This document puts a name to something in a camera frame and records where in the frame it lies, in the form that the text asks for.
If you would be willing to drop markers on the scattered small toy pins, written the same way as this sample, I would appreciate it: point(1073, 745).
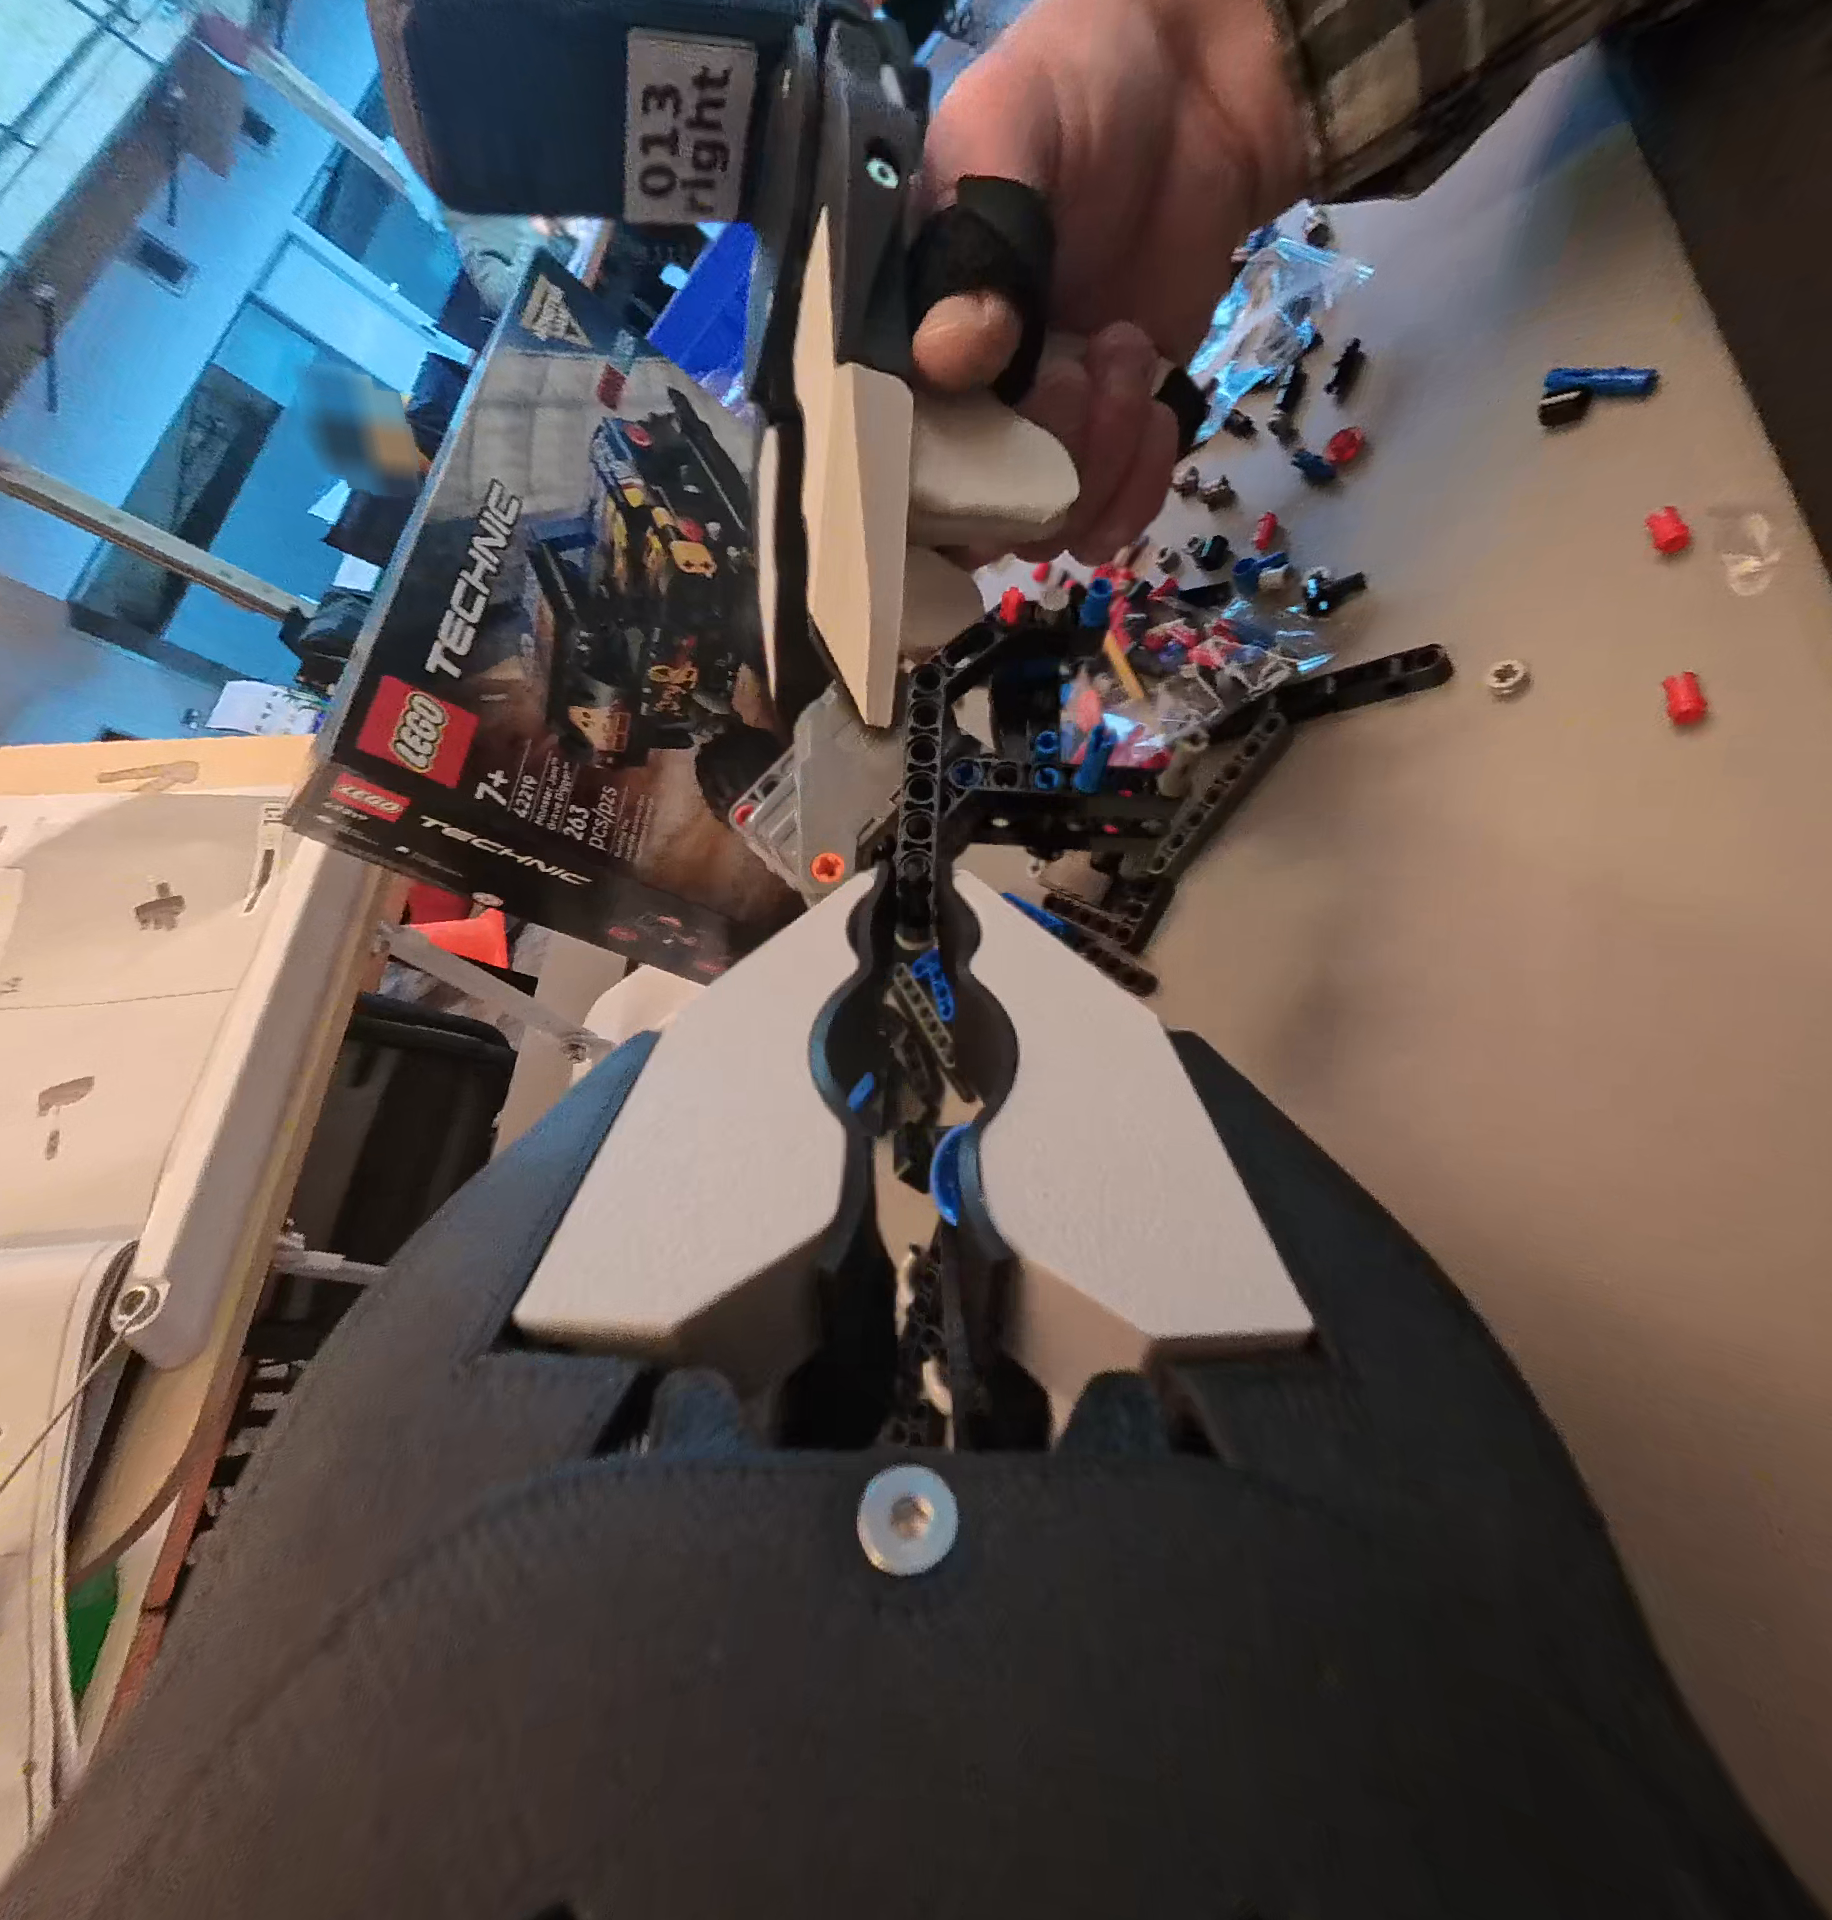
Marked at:
point(1345, 443)

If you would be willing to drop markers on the blue plastic bin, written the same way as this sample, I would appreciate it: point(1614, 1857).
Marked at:
point(707, 299)

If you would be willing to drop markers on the grey toy motor assembly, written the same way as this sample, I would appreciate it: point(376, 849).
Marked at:
point(825, 794)

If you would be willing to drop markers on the dark perforated floor mat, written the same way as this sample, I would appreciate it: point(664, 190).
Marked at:
point(1786, 299)

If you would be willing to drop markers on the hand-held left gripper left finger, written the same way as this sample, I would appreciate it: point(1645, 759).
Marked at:
point(675, 1201)

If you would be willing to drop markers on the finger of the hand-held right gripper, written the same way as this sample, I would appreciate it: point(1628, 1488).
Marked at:
point(774, 570)
point(857, 525)

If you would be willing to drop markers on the black toy set box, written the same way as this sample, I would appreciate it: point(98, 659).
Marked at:
point(481, 675)

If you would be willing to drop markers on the pile of toy brick pieces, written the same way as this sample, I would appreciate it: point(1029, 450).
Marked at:
point(1368, 684)

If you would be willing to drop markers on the person's right hand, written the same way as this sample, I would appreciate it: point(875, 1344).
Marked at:
point(1155, 150)

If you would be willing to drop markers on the blue black toy connector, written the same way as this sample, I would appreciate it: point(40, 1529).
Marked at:
point(1596, 387)

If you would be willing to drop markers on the grey toy bushing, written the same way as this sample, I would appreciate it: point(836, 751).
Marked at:
point(1507, 676)

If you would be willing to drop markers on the clear plastic wrapper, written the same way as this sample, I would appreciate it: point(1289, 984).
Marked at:
point(1748, 547)

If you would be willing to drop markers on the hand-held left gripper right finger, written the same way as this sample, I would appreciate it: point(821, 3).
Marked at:
point(1155, 1201)

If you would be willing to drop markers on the grey desk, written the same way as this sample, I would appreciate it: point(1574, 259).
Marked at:
point(1531, 1050)

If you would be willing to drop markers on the clear bag of pieces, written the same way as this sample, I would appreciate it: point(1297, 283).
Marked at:
point(1278, 308)
point(1187, 661)

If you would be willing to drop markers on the red toy pin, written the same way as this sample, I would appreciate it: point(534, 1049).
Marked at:
point(1685, 697)
point(1666, 527)

